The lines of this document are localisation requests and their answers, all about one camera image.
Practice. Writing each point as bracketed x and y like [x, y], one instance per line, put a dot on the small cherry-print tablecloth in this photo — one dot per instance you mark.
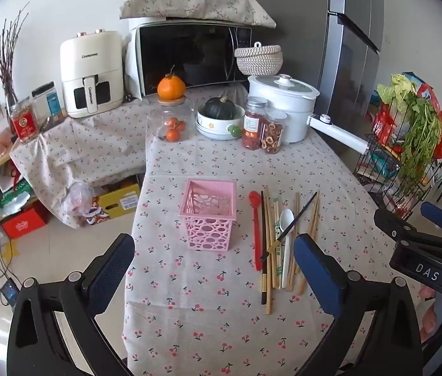
[99, 145]

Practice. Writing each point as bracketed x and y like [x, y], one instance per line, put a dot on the large orange with stem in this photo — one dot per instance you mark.
[171, 88]

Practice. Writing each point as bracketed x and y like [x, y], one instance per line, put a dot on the blue and red box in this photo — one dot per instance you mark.
[426, 90]

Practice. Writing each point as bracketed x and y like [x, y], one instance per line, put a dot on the grey refrigerator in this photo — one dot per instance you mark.
[346, 47]

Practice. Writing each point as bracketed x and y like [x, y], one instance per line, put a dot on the teal and white packet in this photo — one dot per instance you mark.
[383, 161]

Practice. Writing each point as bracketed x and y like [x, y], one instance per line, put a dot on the pink perforated plastic basket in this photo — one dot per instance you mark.
[205, 235]

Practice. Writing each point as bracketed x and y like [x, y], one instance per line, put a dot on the dark green pumpkin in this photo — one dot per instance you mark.
[219, 109]

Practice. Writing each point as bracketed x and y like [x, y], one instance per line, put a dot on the large cherry-print tablecloth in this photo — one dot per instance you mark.
[205, 301]

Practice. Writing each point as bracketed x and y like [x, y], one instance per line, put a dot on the green and white bag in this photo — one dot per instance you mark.
[13, 199]

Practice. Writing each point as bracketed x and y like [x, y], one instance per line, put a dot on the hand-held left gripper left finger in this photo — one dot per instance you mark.
[112, 270]

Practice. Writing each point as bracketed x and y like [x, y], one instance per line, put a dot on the napa cabbage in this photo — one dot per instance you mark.
[391, 90]

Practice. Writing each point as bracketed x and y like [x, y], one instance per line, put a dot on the dried branches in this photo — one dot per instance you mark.
[5, 70]

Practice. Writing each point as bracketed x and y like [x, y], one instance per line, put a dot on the white electric pot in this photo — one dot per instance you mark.
[295, 109]

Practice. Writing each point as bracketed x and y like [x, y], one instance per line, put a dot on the jar of red dried berries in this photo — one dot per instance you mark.
[253, 129]

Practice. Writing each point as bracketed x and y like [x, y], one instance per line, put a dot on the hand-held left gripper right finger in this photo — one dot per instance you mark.
[319, 278]

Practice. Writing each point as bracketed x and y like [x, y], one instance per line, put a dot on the clear glass jar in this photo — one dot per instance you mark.
[189, 117]

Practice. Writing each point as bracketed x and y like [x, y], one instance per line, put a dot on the green herb bunch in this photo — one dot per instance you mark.
[420, 137]

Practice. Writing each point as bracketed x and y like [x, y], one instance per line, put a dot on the glass vase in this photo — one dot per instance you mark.
[11, 105]

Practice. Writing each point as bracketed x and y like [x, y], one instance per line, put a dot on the black chopstick with gold bands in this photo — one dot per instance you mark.
[299, 215]
[263, 282]

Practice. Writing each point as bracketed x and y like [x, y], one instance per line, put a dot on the green lime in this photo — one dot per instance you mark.
[234, 131]

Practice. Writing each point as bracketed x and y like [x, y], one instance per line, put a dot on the red plastic spoon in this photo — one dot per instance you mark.
[254, 199]

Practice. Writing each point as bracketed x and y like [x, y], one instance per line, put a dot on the white ceramic bowl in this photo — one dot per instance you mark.
[213, 129]

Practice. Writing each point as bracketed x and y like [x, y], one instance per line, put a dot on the white air fryer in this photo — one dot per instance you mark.
[88, 58]

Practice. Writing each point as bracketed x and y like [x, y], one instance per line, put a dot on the small device on floor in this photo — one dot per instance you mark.
[9, 293]

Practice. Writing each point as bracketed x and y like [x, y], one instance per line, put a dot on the white plastic spoon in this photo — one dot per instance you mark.
[286, 219]

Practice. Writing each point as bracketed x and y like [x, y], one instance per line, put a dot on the woven lidded basket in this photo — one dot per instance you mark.
[258, 62]

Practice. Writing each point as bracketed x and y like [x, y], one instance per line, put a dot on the red snack bag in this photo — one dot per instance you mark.
[383, 123]

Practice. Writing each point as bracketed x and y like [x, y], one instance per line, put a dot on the small tangerine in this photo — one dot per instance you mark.
[172, 122]
[182, 126]
[173, 135]

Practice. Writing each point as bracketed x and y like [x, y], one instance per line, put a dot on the jar of dried fruit rings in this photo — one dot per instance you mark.
[272, 135]

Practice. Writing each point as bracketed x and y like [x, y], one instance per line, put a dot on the yellow cardboard box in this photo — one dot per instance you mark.
[123, 201]

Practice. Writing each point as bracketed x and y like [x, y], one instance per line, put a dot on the floral cloth cover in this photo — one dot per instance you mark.
[189, 2]

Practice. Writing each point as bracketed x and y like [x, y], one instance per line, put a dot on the red-labelled jar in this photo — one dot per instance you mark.
[25, 123]

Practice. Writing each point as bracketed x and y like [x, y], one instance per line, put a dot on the clear container with black lid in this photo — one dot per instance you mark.
[52, 102]

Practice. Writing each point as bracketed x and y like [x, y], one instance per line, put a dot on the clear plastic bag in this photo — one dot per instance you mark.
[78, 199]

